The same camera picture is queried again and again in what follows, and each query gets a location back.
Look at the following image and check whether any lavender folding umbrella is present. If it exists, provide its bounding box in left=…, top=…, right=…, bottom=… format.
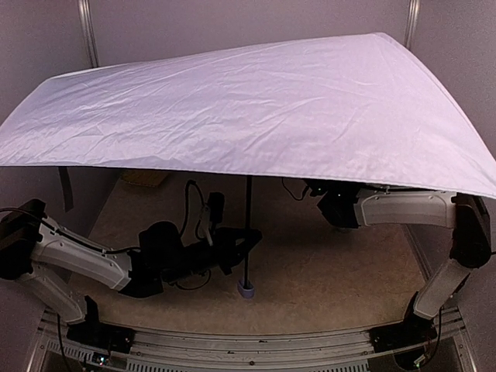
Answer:
left=0, top=32, right=496, bottom=299

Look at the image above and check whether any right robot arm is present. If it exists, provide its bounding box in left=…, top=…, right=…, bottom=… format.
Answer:
left=307, top=181, right=492, bottom=322

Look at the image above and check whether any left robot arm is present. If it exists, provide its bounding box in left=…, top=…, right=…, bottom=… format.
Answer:
left=1, top=199, right=262, bottom=326

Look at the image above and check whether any yellow woven mat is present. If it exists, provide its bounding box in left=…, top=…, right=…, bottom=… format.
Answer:
left=120, top=170, right=170, bottom=188

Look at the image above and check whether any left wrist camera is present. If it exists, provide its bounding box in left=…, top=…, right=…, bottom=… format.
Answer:
left=196, top=191, right=225, bottom=246

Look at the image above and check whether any front aluminium rail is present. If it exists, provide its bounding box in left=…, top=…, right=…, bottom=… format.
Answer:
left=23, top=307, right=480, bottom=371

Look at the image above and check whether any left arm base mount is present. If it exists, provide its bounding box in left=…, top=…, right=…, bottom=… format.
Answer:
left=67, top=322, right=136, bottom=354

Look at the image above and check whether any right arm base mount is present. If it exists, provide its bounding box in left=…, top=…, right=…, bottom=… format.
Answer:
left=369, top=322, right=437, bottom=353

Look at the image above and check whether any left aluminium frame post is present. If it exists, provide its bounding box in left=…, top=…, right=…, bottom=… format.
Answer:
left=77, top=0, right=99, bottom=68

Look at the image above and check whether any aluminium frame post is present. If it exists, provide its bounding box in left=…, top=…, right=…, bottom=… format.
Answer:
left=77, top=0, right=99, bottom=68
left=403, top=0, right=421, bottom=50

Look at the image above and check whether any right aluminium frame post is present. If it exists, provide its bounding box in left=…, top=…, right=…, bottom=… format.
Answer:
left=403, top=0, right=421, bottom=50

